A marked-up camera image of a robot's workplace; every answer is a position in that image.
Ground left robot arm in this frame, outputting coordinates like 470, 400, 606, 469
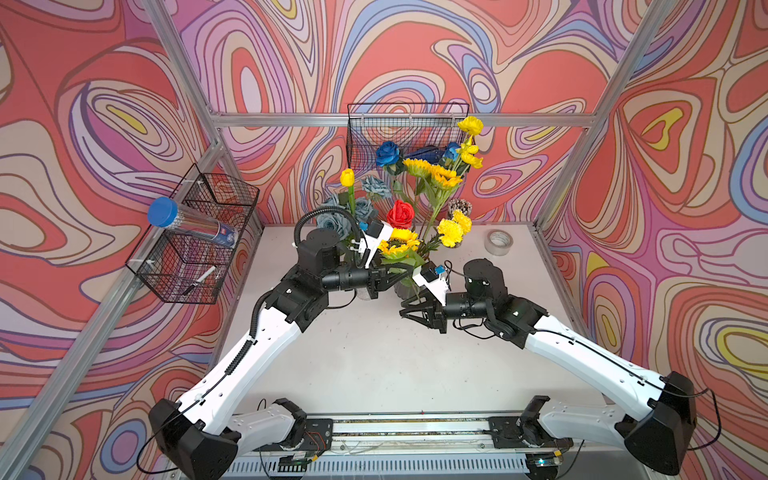
149, 207, 419, 479

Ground back wire basket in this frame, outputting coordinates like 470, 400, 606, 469
346, 100, 470, 172

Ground red rose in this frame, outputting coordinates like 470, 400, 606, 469
386, 200, 415, 230

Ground wire basket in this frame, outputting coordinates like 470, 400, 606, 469
125, 165, 259, 304
346, 100, 470, 172

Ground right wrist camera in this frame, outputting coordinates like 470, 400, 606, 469
411, 261, 449, 306

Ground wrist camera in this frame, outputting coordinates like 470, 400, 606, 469
411, 261, 449, 306
357, 220, 394, 269

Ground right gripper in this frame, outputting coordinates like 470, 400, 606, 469
399, 289, 490, 335

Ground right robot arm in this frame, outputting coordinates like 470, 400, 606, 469
400, 258, 697, 476

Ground left wire basket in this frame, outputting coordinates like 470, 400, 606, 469
125, 165, 259, 304

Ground pink ribbed glass vase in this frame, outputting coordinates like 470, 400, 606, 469
394, 279, 420, 301

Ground tube with blue cap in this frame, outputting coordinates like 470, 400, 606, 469
147, 197, 238, 249

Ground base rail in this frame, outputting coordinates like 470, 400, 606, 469
167, 410, 577, 480

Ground clear tape roll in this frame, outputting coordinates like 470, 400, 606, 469
484, 229, 514, 257

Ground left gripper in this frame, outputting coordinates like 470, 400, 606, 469
317, 254, 412, 303

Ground tall yellow flower sprig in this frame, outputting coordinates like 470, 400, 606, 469
457, 116, 484, 169

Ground white marker pen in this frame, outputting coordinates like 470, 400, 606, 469
181, 265, 217, 296

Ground tall sunflower bunch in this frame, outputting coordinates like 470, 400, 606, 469
403, 158, 463, 191

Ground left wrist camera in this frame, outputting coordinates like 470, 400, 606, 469
357, 220, 394, 269

